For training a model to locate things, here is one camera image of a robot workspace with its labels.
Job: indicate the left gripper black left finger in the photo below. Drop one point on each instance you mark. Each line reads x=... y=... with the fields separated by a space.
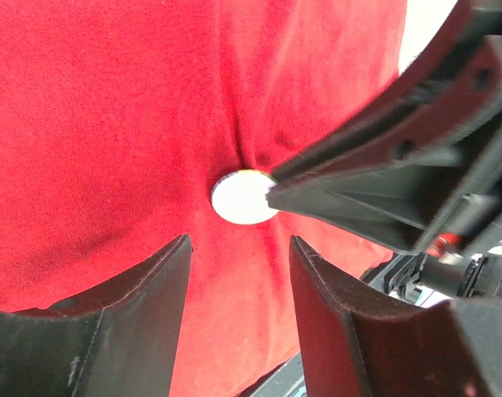
x=118 y=338

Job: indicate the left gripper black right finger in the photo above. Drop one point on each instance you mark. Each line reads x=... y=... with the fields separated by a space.
x=357 y=341

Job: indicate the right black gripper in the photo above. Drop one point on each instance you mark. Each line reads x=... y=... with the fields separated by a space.
x=452 y=192

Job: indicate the red t-shirt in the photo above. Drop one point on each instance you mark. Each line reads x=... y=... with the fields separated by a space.
x=118 y=117

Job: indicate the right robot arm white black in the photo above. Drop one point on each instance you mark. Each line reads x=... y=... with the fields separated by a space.
x=436 y=267

